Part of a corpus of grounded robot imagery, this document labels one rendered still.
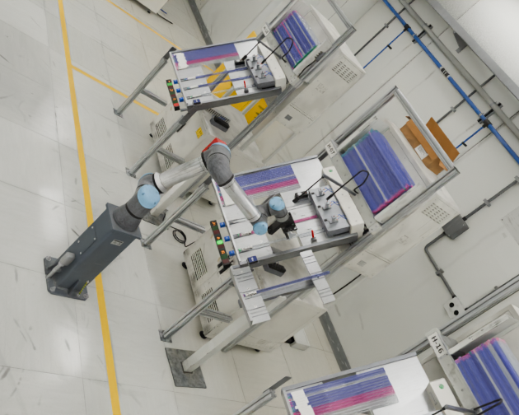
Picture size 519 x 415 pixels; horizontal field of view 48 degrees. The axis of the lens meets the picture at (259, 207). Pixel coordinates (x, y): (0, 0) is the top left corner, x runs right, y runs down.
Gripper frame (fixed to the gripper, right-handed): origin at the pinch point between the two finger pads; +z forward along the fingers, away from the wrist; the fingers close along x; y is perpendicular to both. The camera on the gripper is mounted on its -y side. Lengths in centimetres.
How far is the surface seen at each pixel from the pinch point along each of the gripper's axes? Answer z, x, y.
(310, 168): 10, 50, 30
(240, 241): -5.4, 6.7, -26.2
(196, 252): 45, 51, -63
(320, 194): 1.6, 20.9, 28.5
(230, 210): -5.2, 31.6, -25.7
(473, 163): 115, 78, 160
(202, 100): -3, 139, -19
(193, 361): 31, -33, -80
